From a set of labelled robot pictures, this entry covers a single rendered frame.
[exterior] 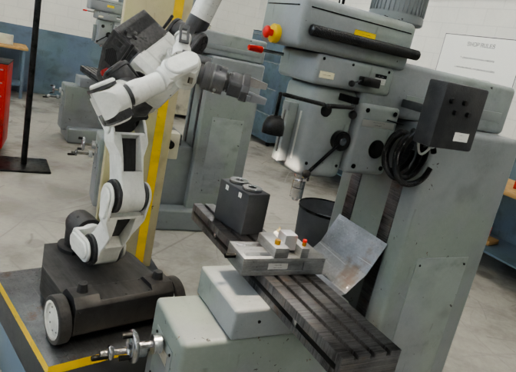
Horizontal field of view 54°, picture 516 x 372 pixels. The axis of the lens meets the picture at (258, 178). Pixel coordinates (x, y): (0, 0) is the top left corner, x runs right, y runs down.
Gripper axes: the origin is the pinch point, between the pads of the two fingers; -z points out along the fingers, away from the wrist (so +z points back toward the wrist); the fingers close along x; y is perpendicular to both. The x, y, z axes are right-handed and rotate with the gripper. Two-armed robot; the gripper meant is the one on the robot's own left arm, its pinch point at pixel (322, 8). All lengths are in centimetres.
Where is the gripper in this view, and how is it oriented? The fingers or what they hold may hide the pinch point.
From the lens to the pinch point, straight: 201.7
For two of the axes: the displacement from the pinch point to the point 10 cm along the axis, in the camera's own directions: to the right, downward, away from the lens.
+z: -7.1, -6.1, -3.6
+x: 2.6, 2.5, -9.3
